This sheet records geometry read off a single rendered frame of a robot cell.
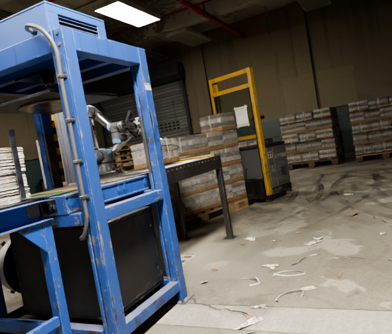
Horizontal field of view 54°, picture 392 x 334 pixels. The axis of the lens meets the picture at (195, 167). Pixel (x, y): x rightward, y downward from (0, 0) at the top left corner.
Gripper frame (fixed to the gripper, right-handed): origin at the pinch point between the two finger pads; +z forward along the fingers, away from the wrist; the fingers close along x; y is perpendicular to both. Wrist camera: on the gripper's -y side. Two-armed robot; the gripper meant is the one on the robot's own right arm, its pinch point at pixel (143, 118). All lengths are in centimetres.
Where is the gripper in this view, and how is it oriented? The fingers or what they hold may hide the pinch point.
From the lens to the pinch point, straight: 338.7
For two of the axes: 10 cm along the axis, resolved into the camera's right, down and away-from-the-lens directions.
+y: 1.2, 9.9, -0.8
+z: 9.4, -1.4, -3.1
